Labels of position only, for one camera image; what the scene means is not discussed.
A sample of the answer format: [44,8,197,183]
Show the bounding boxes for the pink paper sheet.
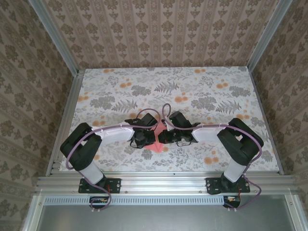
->
[144,122,167,154]

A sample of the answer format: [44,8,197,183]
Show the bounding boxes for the grey metal sheet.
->
[23,194,308,231]

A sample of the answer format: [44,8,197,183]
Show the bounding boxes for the floral patterned table cover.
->
[58,68,282,173]

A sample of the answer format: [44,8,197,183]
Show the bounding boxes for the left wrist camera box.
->
[124,113,159,132]

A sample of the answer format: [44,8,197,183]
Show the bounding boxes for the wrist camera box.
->
[168,111,200,132]
[124,113,159,132]

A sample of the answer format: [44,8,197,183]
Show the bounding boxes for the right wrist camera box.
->
[168,111,200,132]

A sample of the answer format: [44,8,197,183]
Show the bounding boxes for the aluminium cross rail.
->
[35,175,299,195]

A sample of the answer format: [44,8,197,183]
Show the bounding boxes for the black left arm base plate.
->
[79,177,122,194]

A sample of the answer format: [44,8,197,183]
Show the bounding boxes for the slotted grey cable duct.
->
[44,195,241,205]

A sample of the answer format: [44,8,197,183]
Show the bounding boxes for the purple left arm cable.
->
[66,108,161,214]

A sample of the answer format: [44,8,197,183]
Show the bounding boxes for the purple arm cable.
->
[66,108,161,214]
[162,103,263,212]

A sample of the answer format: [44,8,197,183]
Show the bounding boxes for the black connector box with wires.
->
[89,196,112,209]
[222,195,242,209]

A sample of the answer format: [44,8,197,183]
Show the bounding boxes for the aluminium side rail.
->
[47,69,85,177]
[249,68,285,176]

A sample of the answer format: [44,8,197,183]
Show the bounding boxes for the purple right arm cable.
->
[162,103,263,212]

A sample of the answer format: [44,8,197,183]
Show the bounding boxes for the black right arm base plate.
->
[206,177,251,194]

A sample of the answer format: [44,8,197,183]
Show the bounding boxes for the aluminium frame post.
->
[247,0,291,70]
[30,0,80,76]

